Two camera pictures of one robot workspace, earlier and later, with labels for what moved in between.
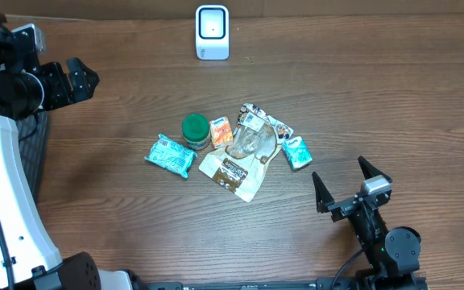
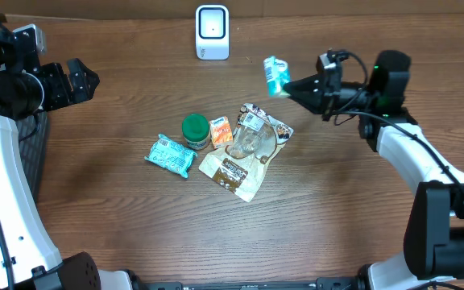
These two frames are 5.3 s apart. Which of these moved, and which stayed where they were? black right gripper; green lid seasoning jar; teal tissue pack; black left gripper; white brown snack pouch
Moved: black right gripper; teal tissue pack
Stayed: green lid seasoning jar; white brown snack pouch; black left gripper
